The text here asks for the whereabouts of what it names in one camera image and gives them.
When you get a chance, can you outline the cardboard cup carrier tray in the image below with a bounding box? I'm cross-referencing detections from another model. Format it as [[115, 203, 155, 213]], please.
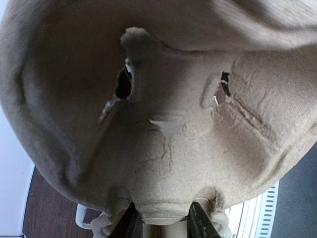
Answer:
[[0, 0, 317, 238]]

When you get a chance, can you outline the brown paper bag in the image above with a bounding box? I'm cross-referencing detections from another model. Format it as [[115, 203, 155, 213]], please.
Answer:
[[75, 204, 102, 230]]

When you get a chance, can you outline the aluminium front rail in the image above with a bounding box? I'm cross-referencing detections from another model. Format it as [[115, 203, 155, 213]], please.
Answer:
[[224, 182, 279, 238]]

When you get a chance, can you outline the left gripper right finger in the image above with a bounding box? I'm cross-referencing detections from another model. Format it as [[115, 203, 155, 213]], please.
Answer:
[[188, 202, 221, 238]]

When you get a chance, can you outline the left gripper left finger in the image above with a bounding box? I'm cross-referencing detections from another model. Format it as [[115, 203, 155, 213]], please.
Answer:
[[118, 203, 143, 238]]

